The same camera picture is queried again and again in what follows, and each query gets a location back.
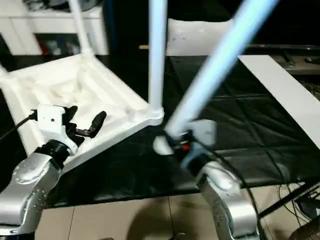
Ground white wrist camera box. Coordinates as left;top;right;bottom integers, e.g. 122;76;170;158
181;119;217;171
36;104;80;156

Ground black metal table frame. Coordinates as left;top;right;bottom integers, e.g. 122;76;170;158
259;181;320;217

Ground dark textured bundle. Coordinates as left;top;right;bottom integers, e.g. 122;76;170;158
287;226;320;240

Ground black mat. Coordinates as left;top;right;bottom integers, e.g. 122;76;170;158
0;53;320;208

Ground tangled floor cables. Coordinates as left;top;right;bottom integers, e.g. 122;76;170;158
277;181;320;226

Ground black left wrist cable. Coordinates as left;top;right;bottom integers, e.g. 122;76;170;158
0;109;38;141

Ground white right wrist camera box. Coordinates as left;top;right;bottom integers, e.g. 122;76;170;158
181;119;217;171

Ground white plastic table top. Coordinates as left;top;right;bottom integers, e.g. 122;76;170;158
0;53;165;175

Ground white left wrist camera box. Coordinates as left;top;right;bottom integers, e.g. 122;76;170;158
36;104;80;156

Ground white cabinet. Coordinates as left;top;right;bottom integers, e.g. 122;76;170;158
0;0;111;56

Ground white flat board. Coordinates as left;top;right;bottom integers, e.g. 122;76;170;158
238;54;320;148

